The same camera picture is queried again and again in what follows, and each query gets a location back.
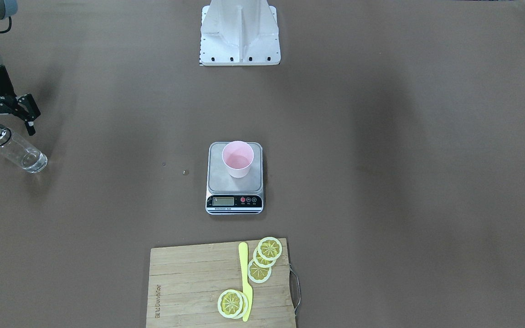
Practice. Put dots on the pink plastic cup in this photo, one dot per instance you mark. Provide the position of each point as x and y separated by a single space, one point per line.
238 157

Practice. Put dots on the grey digital kitchen scale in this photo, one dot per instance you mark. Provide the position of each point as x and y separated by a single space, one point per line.
228 195

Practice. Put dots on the bamboo cutting board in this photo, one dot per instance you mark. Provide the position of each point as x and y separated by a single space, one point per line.
185 282

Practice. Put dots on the yellow plastic knife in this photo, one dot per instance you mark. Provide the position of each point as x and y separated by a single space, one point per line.
246 287

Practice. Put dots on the lemon slice middle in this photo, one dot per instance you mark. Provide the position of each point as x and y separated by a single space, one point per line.
260 262

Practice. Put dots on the lemon slice far end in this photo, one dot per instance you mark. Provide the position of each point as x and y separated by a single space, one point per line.
232 304

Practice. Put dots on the lemon slice lower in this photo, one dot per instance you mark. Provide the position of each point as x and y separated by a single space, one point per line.
258 274

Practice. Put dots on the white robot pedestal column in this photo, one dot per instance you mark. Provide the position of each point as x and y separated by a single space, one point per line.
239 33

